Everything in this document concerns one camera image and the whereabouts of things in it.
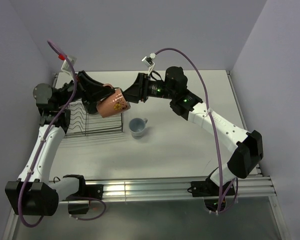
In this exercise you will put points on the pink patterned mug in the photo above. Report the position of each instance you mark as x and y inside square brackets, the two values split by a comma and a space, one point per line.
[114, 104]

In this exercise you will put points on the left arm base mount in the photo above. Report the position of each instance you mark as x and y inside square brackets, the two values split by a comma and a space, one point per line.
[85, 192]

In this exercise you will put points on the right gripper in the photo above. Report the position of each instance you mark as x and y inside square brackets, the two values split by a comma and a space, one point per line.
[138, 90]

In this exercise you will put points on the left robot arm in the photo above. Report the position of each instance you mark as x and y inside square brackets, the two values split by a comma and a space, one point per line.
[32, 193]

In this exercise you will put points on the light blue mug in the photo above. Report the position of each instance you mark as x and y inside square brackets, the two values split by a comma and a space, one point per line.
[137, 127]

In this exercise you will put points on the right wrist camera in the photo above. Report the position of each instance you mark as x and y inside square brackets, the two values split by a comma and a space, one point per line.
[149, 62]

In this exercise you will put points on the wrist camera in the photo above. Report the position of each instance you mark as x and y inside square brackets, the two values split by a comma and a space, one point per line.
[149, 62]
[66, 67]

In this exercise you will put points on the aluminium mounting rail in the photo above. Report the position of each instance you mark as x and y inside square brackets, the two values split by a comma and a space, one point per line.
[166, 189]

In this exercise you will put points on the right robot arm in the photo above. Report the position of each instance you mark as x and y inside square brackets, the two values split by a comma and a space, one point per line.
[246, 147]

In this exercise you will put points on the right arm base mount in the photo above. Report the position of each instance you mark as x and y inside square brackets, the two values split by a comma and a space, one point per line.
[207, 188]

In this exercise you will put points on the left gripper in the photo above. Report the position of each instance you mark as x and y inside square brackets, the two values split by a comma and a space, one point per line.
[94, 89]

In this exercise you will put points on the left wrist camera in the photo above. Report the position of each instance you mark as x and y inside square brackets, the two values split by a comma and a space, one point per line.
[66, 67]

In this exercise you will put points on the wire dish rack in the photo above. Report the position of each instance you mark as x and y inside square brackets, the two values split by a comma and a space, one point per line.
[84, 124]

